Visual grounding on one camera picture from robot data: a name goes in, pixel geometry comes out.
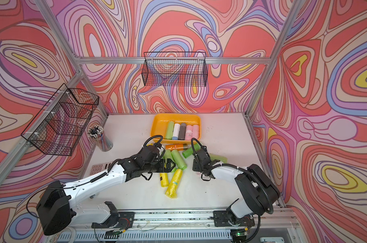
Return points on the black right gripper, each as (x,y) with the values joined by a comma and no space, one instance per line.
(195,166)

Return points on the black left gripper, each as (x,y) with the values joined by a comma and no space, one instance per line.
(163,168)

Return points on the light green roll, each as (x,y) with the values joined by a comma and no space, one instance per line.
(168,155)
(169,130)
(218,158)
(178,159)

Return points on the pink trash bag roll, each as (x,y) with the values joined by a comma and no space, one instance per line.
(189,132)
(195,131)

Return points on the grey trash bag roll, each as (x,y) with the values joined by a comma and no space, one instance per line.
(182,131)

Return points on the orange plastic storage box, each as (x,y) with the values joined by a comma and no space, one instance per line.
(161,122)

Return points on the white blue trash bag roll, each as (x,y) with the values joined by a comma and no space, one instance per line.
(175,133)

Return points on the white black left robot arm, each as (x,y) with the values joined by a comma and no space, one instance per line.
(58,206)

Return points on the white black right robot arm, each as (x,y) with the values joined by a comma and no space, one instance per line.
(258,192)

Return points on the green roll with label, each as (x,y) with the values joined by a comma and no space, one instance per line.
(189,151)

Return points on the green yellow trash bag roll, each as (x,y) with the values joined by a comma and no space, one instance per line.
(164,180)

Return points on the pink calculator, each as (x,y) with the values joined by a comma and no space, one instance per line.
(98,168)

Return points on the cup of pens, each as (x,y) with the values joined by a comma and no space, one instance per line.
(97,134)

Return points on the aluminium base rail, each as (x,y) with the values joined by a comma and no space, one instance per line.
(171,220)

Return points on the black wire basket left wall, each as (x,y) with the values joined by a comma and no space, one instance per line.
(57,129)

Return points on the black wire basket wall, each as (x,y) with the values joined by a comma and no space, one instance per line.
(175,69)
(57,129)

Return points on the black wire basket back wall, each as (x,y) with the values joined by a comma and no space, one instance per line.
(175,69)

